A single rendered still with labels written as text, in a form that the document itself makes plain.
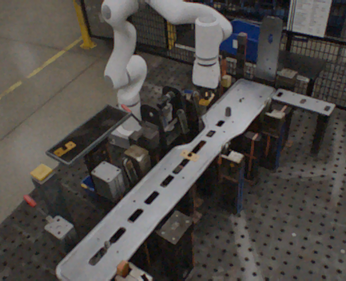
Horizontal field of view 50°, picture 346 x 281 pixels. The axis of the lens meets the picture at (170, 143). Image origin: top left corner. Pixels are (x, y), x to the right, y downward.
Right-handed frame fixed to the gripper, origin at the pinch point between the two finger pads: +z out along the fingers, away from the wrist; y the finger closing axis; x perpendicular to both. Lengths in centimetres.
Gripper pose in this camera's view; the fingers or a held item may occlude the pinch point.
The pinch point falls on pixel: (206, 94)
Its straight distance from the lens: 151.3
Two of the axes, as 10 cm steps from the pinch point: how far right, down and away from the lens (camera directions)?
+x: 4.4, -6.3, 6.4
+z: 0.6, 7.3, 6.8
